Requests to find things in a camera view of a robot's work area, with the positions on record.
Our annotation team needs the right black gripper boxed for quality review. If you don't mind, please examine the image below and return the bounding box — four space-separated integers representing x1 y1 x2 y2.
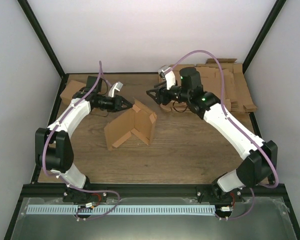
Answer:
146 81 190 107

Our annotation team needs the light blue slotted cable duct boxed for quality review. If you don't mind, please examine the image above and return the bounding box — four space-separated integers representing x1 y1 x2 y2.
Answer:
26 204 216 216

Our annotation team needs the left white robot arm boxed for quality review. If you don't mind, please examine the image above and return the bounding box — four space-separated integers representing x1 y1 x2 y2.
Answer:
35 76 133 202

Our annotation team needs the stack of flat cardboard blanks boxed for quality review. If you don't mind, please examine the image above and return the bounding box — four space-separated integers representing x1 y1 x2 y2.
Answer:
173 58 257 113

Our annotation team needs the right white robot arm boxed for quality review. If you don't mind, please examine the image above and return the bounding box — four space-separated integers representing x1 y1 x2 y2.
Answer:
146 66 278 202

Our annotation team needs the folded brown cardboard box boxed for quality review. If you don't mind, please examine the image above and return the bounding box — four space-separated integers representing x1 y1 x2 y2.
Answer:
60 80 86 106

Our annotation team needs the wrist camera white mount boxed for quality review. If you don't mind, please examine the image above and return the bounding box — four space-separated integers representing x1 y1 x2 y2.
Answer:
108 81 123 98
158 65 177 90

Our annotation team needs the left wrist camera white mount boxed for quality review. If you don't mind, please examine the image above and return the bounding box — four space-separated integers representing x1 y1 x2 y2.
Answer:
108 81 123 98

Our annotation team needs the black aluminium frame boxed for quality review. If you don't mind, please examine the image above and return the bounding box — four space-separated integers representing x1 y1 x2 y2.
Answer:
4 0 300 240

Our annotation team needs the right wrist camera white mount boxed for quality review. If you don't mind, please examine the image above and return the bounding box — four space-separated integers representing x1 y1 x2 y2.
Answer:
158 65 177 90

